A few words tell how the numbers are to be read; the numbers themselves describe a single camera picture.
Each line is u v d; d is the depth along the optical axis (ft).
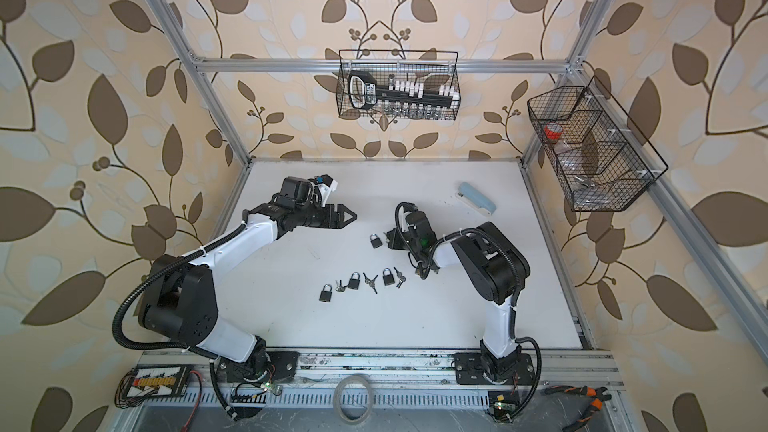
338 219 2.53
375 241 3.21
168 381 2.32
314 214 2.47
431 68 2.99
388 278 2.93
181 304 1.44
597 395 2.30
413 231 2.60
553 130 2.84
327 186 2.64
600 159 2.45
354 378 2.45
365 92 2.77
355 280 2.92
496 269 1.69
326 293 2.85
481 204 3.38
